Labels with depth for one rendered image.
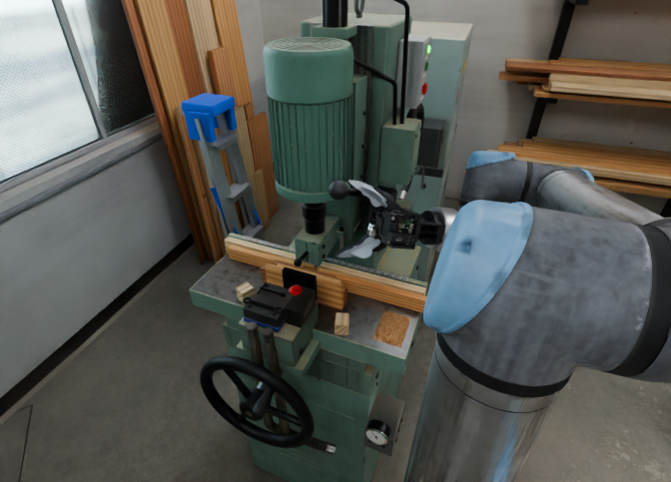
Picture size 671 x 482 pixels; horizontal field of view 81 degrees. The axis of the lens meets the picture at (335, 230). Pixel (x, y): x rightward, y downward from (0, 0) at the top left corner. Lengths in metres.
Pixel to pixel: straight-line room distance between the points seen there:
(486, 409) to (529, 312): 0.11
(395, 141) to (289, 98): 0.34
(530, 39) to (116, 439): 3.12
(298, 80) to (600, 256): 0.59
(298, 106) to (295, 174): 0.14
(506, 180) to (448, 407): 0.57
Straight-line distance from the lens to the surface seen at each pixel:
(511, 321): 0.31
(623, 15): 3.12
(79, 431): 2.15
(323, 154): 0.82
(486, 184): 0.87
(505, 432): 0.40
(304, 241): 0.97
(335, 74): 0.78
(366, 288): 1.04
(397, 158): 1.03
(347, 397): 1.14
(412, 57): 1.06
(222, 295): 1.11
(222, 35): 2.74
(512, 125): 3.19
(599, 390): 2.31
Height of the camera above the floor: 1.64
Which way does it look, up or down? 34 degrees down
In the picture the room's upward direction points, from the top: straight up
